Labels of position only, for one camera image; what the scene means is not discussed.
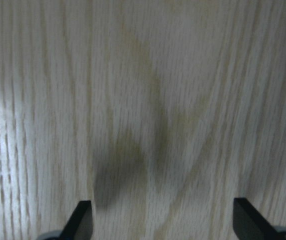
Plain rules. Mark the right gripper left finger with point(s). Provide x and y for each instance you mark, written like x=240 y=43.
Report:
x=80 y=224

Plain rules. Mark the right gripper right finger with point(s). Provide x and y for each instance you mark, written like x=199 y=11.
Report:
x=249 y=224

